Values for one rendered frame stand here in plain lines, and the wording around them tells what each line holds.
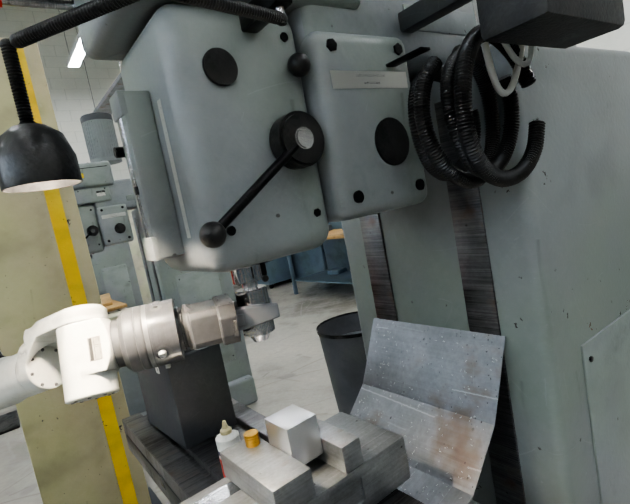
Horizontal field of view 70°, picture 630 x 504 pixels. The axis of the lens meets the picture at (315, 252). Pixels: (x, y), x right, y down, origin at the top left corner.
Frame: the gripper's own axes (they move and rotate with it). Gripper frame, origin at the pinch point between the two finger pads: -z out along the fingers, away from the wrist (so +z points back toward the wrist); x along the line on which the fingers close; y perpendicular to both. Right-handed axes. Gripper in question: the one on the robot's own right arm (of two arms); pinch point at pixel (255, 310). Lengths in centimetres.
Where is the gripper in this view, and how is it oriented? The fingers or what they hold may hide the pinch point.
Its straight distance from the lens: 67.8
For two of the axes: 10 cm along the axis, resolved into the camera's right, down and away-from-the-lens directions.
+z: -9.5, 2.0, -2.6
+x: -2.8, -0.6, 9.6
